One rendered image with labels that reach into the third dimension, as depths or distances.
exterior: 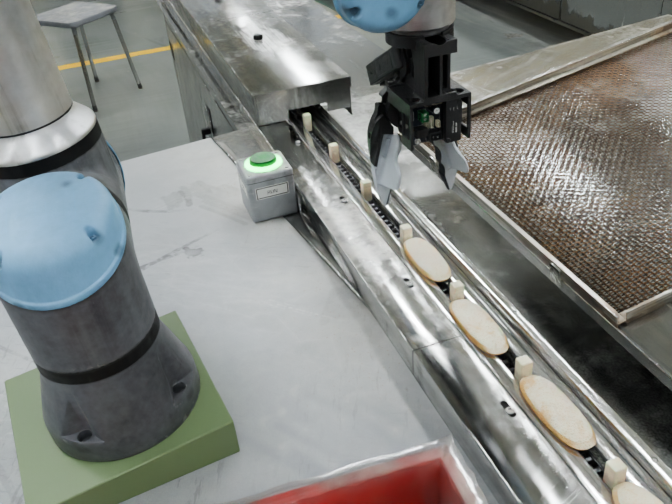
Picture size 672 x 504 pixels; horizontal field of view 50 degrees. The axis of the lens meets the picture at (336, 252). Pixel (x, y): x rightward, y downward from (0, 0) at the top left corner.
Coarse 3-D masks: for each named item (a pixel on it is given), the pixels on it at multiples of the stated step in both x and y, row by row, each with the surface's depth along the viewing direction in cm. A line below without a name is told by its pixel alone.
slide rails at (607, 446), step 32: (320, 128) 126; (352, 160) 115; (352, 192) 106; (384, 224) 98; (416, 224) 97; (480, 352) 75; (512, 352) 75; (512, 384) 71; (608, 448) 63; (640, 480) 60
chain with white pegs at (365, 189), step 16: (320, 144) 123; (336, 144) 115; (336, 160) 116; (352, 176) 112; (368, 192) 105; (400, 240) 95; (448, 288) 86; (512, 368) 74; (528, 368) 71; (592, 464) 64; (608, 464) 60; (624, 464) 60; (608, 480) 60; (624, 480) 60
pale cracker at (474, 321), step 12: (456, 300) 82; (468, 300) 81; (456, 312) 80; (468, 312) 79; (480, 312) 79; (468, 324) 78; (480, 324) 77; (492, 324) 77; (468, 336) 77; (480, 336) 76; (492, 336) 76; (504, 336) 76; (480, 348) 75; (492, 348) 75; (504, 348) 75
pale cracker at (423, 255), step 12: (408, 240) 93; (420, 240) 92; (408, 252) 90; (420, 252) 89; (432, 252) 89; (420, 264) 88; (432, 264) 87; (444, 264) 87; (432, 276) 86; (444, 276) 86
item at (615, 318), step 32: (576, 64) 115; (608, 64) 114; (512, 96) 113; (576, 96) 108; (480, 128) 108; (512, 128) 106; (608, 128) 99; (576, 160) 95; (640, 160) 92; (480, 192) 95; (608, 192) 88; (512, 224) 87; (576, 224) 85; (640, 224) 82; (544, 256) 80; (640, 256) 78; (576, 288) 76; (640, 288) 74; (608, 320) 72
